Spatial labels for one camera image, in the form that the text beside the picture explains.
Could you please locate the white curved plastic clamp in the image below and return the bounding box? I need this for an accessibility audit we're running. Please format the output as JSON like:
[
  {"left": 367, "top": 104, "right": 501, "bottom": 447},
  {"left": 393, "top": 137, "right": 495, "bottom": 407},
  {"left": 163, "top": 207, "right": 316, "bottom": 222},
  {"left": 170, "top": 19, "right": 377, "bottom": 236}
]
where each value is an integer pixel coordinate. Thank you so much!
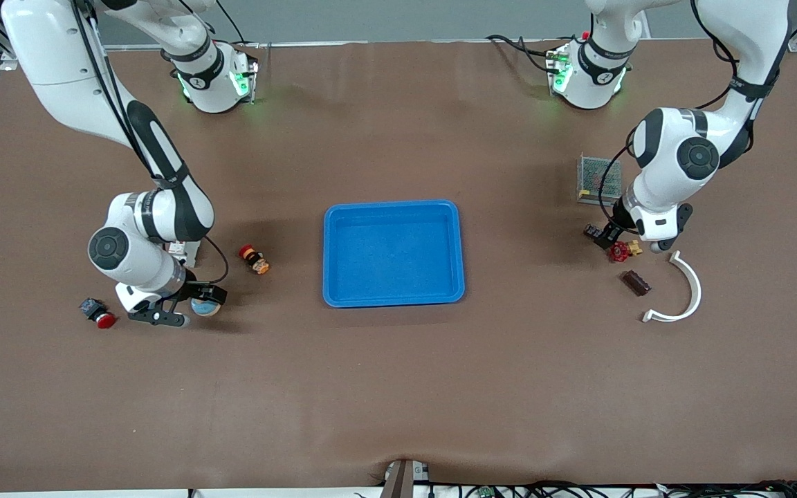
[{"left": 641, "top": 250, "right": 703, "bottom": 324}]

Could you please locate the green lit connector panel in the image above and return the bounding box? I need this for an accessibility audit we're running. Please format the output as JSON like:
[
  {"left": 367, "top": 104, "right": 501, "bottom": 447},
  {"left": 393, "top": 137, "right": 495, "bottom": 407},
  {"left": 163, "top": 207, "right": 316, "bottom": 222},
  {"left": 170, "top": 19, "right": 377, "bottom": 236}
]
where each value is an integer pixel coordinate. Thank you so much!
[{"left": 230, "top": 59, "right": 259, "bottom": 106}]

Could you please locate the metal mesh power supply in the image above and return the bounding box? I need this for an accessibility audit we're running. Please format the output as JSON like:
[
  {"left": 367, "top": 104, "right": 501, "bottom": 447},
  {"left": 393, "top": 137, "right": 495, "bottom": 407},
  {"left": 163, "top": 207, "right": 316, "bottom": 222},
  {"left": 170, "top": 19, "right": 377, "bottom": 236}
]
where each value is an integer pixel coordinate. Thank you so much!
[{"left": 576, "top": 154, "right": 623, "bottom": 207}]

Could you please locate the blue plastic tray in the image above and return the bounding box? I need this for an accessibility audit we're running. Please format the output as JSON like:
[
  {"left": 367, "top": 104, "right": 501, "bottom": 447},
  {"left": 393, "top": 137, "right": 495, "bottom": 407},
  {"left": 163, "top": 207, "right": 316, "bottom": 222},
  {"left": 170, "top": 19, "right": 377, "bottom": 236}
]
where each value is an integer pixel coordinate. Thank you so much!
[{"left": 322, "top": 200, "right": 466, "bottom": 308}]

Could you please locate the dark brown electrolytic capacitor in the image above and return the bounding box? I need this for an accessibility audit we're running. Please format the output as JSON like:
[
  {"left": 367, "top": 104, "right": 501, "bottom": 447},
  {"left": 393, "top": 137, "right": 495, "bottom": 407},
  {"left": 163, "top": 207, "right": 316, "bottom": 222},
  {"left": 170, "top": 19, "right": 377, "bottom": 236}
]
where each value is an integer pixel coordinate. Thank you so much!
[{"left": 621, "top": 270, "right": 652, "bottom": 297}]

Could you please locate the white red circuit breaker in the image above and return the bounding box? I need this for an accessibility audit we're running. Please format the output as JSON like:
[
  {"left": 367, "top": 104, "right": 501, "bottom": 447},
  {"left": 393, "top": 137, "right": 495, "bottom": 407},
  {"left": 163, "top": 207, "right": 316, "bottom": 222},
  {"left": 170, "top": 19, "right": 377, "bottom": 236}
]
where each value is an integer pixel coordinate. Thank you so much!
[{"left": 167, "top": 239, "right": 201, "bottom": 268}]

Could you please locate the black right base cable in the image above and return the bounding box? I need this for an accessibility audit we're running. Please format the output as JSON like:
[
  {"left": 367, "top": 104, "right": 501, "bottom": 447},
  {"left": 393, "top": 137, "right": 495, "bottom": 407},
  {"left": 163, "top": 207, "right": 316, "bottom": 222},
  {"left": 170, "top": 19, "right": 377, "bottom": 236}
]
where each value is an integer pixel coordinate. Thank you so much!
[{"left": 215, "top": 0, "right": 247, "bottom": 46}]

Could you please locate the yellow red emergency stop switch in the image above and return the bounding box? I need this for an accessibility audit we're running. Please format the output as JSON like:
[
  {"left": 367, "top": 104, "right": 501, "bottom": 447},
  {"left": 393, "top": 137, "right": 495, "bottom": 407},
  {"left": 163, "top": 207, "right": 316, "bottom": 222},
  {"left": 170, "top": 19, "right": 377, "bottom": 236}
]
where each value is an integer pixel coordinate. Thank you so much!
[{"left": 238, "top": 243, "right": 271, "bottom": 275}]

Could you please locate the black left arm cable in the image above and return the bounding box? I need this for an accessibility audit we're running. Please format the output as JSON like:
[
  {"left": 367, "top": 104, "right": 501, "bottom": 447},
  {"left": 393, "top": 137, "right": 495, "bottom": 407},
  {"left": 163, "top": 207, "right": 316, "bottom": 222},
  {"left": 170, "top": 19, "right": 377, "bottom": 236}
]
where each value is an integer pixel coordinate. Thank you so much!
[{"left": 597, "top": 0, "right": 742, "bottom": 229}]

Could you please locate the black left base cable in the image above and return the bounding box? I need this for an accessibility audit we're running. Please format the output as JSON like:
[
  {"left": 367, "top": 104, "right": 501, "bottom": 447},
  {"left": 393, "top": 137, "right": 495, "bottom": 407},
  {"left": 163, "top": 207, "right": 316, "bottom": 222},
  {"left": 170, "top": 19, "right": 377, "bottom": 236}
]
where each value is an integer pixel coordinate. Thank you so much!
[{"left": 486, "top": 33, "right": 553, "bottom": 73}]

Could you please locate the red mushroom push button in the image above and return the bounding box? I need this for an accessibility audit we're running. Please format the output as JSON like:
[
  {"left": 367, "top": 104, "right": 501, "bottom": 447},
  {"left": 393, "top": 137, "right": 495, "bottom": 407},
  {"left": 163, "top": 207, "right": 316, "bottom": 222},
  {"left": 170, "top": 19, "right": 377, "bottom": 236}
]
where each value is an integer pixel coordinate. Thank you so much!
[{"left": 79, "top": 297, "right": 118, "bottom": 330}]

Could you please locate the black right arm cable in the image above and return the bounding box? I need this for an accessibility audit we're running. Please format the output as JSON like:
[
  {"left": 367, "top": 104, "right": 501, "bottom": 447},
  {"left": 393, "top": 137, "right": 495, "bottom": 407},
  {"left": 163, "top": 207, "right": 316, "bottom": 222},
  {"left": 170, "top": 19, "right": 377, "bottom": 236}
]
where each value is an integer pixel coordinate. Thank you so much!
[{"left": 70, "top": 0, "right": 230, "bottom": 286}]

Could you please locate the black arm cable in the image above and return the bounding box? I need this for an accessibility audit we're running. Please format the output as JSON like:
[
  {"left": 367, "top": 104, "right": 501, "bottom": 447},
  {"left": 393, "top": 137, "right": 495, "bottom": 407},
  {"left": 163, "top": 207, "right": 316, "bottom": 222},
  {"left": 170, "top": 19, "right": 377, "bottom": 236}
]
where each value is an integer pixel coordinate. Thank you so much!
[
  {"left": 70, "top": 0, "right": 230, "bottom": 286},
  {"left": 597, "top": 0, "right": 742, "bottom": 229}
]

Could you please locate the black base cable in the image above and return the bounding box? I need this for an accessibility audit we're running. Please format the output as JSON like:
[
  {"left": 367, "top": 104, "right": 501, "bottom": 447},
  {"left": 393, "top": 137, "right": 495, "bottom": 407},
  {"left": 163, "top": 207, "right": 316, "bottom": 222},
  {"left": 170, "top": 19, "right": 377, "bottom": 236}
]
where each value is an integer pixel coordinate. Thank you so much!
[
  {"left": 215, "top": 0, "right": 247, "bottom": 46},
  {"left": 486, "top": 33, "right": 553, "bottom": 73}
]

